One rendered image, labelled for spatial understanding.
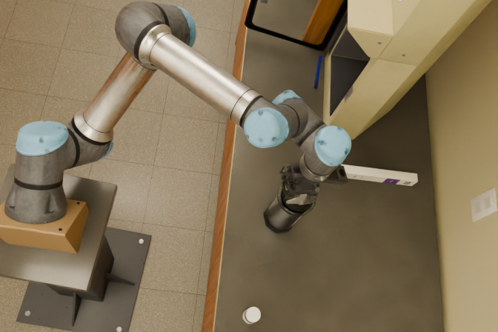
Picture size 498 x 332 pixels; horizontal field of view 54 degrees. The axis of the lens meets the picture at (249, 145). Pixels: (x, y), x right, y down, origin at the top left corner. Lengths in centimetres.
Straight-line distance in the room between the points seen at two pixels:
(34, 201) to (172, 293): 123
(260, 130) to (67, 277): 81
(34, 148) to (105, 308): 127
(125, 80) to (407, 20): 69
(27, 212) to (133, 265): 116
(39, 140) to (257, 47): 89
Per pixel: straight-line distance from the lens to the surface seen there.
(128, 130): 268
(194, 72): 99
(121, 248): 246
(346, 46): 177
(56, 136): 130
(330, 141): 101
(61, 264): 152
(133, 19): 108
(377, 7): 130
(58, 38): 301
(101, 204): 155
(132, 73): 125
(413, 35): 127
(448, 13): 123
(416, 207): 176
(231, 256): 152
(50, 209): 137
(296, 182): 118
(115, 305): 242
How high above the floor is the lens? 242
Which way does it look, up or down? 64 degrees down
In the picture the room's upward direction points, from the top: 23 degrees clockwise
